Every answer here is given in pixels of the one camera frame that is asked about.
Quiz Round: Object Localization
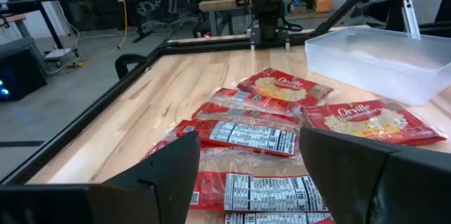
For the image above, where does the translucent plastic bin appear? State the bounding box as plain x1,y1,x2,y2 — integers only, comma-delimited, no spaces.
304,26,451,106

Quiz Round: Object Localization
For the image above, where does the black office desk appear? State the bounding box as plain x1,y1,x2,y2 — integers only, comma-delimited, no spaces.
0,0,67,49

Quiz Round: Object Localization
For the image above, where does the black table edge frame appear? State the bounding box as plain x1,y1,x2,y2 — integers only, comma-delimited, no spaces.
0,35,320,186

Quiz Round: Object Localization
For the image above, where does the black computer tower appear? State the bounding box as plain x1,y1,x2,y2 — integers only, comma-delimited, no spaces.
0,37,48,103

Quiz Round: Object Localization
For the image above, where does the aluminium extrusion post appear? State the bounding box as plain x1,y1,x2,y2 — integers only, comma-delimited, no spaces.
402,0,421,40

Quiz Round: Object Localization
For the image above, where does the yellow cable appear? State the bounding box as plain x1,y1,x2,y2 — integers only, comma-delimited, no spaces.
116,0,129,50

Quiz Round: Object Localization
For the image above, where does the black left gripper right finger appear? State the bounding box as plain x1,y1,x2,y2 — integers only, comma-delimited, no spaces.
299,127,451,224

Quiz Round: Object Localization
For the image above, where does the red popcorn bag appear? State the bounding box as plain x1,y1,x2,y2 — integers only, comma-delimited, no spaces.
191,102,302,127
302,98,448,147
143,140,174,160
189,146,329,213
209,87,301,116
236,68,335,107
224,211,335,224
168,118,301,158

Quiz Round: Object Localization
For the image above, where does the wooden workbench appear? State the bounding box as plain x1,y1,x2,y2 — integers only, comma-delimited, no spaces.
198,0,255,37

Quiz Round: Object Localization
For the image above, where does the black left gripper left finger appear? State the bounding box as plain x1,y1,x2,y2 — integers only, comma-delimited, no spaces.
0,131,201,224

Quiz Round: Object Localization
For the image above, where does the orange box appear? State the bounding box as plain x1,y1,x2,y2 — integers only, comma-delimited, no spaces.
313,0,333,14

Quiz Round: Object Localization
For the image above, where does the black diagonal frame strut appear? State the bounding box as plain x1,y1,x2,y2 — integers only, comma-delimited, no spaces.
312,0,389,37

